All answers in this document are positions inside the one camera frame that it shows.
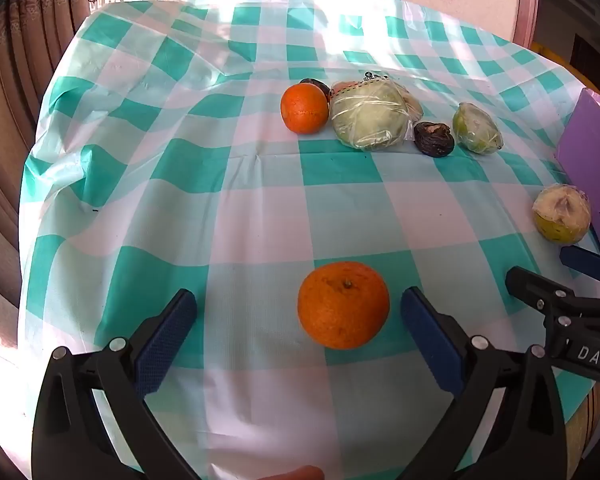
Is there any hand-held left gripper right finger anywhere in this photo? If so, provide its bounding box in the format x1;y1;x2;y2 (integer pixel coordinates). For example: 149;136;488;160
400;286;567;480

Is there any purple cardboard box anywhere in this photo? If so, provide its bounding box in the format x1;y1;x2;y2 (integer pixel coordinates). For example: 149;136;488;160
555;87;600;261

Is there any wrapped green fruit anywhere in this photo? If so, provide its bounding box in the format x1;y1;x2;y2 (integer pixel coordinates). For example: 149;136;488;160
452;102;504;155

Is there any reddish wooden door frame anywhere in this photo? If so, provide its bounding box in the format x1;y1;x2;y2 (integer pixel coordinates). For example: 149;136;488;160
511;0;542;47

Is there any dark wrinkled fruit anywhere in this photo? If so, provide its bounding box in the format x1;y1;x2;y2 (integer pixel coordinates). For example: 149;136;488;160
299;78;332;99
413;121;454;159

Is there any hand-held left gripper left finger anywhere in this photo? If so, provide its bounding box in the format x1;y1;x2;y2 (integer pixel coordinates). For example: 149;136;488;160
31;288;201;480

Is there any pleated beige curtain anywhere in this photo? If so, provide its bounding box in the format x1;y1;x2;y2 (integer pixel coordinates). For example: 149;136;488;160
0;0;97;321

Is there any person's left hand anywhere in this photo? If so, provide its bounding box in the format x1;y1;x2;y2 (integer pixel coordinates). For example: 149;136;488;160
262;465;326;480

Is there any plastic-wrapped cabbage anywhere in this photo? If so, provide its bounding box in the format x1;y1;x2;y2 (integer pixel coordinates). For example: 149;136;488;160
328;75;423;151

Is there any teal checkered tablecloth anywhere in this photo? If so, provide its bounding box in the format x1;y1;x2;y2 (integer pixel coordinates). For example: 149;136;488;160
19;0;600;480

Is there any peeled green fruit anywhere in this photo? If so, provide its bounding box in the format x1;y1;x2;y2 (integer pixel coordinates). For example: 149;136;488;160
532;184;592;246

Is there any orange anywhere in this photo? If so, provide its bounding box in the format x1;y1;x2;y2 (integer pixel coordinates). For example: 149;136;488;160
297;261;391;351
280;83;329;135

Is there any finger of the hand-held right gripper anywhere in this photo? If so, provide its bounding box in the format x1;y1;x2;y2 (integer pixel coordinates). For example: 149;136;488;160
505;266;600;357
559;246;600;282

